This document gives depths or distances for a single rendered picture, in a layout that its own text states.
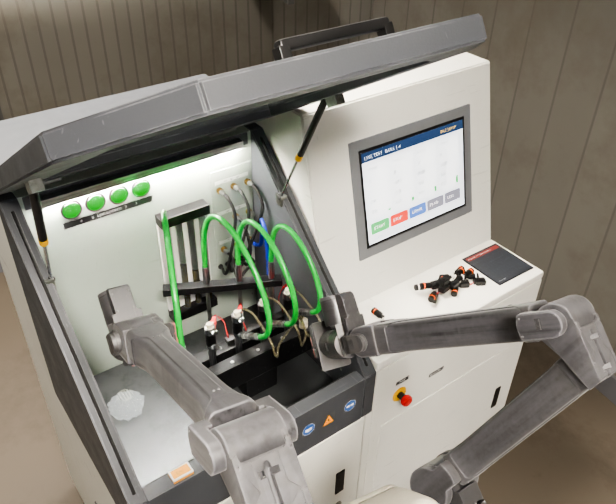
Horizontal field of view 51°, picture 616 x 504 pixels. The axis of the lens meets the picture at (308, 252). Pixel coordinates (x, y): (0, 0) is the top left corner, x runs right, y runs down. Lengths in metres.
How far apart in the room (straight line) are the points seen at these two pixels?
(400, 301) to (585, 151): 1.29
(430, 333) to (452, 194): 1.00
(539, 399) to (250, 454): 0.48
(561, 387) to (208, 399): 0.51
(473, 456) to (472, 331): 0.21
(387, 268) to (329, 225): 0.28
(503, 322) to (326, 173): 0.82
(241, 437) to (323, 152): 1.08
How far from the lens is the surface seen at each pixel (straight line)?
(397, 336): 1.17
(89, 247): 1.74
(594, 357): 1.00
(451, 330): 1.11
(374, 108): 1.80
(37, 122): 1.84
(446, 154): 2.02
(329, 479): 1.99
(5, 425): 3.11
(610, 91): 2.84
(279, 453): 0.76
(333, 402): 1.73
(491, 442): 1.13
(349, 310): 1.26
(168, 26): 3.55
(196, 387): 0.85
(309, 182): 1.70
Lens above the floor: 2.23
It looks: 36 degrees down
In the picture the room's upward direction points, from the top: 1 degrees clockwise
